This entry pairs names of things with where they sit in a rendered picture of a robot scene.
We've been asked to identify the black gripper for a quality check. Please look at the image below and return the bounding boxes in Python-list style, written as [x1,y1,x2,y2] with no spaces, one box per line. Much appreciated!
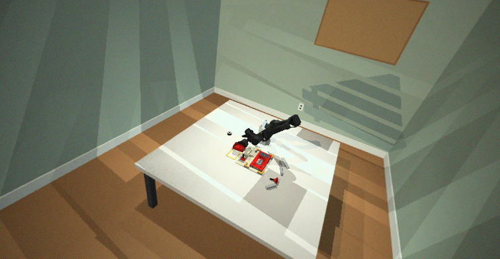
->
[237,130,255,148]

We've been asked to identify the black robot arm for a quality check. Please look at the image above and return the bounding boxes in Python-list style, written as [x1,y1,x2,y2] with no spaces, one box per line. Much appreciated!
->
[245,114,302,145]

